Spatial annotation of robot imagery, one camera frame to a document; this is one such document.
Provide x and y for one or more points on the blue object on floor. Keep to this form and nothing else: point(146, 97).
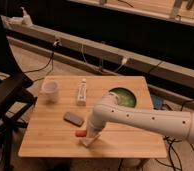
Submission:
point(157, 102)

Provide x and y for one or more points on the translucent plastic cup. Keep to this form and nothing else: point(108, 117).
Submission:
point(51, 90)

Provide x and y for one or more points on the white sponge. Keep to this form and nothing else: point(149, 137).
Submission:
point(88, 140)

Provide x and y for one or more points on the white spray bottle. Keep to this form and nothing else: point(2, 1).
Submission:
point(26, 18)

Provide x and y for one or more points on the white tube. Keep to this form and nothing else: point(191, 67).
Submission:
point(81, 95)

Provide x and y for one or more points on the wooden table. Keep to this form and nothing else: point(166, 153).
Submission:
point(48, 135)

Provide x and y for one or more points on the black chair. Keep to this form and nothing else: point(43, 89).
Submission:
point(14, 101)

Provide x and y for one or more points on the dark grey rectangular block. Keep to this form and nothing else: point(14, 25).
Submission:
point(73, 118)

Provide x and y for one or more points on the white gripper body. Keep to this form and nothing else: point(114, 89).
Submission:
point(94, 126)

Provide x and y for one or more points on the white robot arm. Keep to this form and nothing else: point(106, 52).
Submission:
point(177, 124)

